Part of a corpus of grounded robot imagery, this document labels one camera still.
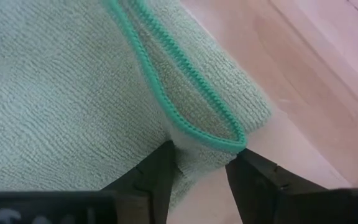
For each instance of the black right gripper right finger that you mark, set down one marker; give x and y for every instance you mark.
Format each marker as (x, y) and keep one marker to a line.
(275, 193)

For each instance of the pale green microfiber towel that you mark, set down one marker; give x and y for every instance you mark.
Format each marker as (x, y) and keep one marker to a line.
(57, 93)

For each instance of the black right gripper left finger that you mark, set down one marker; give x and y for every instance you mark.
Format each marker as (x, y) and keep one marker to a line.
(129, 199)

